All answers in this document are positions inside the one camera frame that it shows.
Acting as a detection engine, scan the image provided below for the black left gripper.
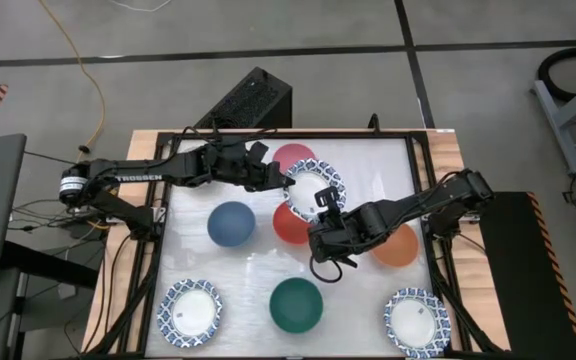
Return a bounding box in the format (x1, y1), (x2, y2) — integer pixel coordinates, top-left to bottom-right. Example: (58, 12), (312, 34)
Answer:
(202, 139), (297, 194)

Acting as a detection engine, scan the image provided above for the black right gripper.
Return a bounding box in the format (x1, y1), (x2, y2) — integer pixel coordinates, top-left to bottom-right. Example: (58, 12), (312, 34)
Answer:
(307, 186), (377, 267)

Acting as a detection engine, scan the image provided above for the blue patterned white plate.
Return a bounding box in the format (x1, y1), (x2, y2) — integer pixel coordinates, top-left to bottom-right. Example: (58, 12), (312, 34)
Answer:
(383, 287), (452, 360)
(156, 278), (224, 349)
(283, 157), (348, 225)

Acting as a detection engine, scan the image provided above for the blue bowl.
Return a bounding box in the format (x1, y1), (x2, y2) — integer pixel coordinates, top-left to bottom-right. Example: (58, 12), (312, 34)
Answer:
(206, 200), (257, 248)

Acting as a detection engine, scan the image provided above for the orange bowl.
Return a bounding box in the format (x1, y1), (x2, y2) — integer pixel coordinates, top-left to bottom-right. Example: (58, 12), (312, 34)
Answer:
(370, 223), (420, 268)

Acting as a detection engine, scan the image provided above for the green bowl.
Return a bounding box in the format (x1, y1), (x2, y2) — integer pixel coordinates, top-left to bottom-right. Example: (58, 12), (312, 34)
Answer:
(268, 277), (325, 335)

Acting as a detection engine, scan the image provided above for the pink bowl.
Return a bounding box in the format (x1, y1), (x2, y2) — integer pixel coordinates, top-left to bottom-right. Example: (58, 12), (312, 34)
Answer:
(271, 143), (317, 174)

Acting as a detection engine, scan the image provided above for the red bowl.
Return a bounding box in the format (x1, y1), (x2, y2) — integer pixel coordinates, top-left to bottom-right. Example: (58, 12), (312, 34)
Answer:
(272, 201), (315, 246)

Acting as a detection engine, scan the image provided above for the black computer tower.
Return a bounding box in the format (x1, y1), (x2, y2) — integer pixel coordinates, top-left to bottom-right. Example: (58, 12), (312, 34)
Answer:
(193, 66), (293, 130)

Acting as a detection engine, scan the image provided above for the black desk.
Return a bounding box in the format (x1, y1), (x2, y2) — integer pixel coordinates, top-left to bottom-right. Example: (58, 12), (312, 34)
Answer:
(0, 239), (100, 360)

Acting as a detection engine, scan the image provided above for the grey metal stand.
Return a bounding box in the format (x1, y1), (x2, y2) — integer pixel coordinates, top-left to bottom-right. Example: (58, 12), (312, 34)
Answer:
(532, 69), (576, 176)

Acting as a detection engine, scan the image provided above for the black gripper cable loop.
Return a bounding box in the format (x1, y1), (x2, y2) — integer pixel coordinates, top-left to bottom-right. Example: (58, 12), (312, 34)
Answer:
(309, 255), (343, 284)

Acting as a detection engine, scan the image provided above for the black table frame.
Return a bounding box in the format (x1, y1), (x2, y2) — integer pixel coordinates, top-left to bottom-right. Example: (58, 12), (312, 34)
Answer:
(85, 128), (507, 360)

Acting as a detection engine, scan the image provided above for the yellow cable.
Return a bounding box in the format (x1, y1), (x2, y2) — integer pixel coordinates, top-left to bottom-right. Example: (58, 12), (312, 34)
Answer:
(37, 0), (107, 151)

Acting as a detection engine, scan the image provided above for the white floor cable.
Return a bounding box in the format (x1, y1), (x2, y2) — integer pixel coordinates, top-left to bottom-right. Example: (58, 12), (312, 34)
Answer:
(106, 0), (174, 14)

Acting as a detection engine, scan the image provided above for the black hose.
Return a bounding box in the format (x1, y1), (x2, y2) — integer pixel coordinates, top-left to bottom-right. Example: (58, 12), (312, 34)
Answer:
(537, 46), (576, 104)

